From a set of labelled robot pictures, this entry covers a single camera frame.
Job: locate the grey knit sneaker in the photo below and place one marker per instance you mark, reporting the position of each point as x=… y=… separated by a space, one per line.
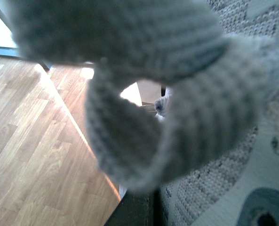
x=215 y=156
x=161 y=105

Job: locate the black metal shoe rack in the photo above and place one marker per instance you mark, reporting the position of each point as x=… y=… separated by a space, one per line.
x=137 y=209

